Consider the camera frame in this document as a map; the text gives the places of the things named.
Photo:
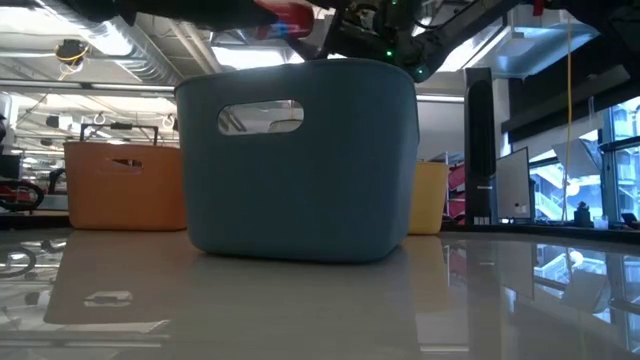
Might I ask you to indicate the black aluminium table frame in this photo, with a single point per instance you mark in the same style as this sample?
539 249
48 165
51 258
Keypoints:
550 232

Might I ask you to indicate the white angled panel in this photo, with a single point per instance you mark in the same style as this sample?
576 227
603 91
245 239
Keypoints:
580 157

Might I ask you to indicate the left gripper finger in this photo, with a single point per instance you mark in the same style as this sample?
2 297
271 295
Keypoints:
235 15

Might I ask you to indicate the red storage rack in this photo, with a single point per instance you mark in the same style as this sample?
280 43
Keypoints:
456 192

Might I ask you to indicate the blue plastic bin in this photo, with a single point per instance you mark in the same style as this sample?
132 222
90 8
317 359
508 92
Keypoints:
300 200

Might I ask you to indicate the yellow plastic bin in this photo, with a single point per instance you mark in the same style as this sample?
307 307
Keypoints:
427 200

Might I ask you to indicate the red and black equipment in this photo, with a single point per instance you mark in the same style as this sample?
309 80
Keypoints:
15 192

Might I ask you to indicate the small dark figurine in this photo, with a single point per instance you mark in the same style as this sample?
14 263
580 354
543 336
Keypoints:
581 215

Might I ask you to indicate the orange plastic bin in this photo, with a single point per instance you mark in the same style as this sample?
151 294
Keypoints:
125 200

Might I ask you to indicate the tall black column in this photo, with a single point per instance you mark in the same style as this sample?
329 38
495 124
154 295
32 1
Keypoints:
480 150

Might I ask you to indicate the white board panel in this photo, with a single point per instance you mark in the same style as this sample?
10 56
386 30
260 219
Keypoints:
515 185

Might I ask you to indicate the large silver spiral duct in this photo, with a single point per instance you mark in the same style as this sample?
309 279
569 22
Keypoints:
150 65

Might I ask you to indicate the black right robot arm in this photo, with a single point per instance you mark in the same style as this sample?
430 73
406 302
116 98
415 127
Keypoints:
475 25

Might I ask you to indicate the red soda can blue print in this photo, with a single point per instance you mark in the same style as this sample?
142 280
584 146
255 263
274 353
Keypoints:
295 17

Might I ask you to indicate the long ceiling light strip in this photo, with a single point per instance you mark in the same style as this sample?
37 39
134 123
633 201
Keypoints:
100 87

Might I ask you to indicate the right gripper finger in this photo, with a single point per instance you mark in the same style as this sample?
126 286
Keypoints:
320 42

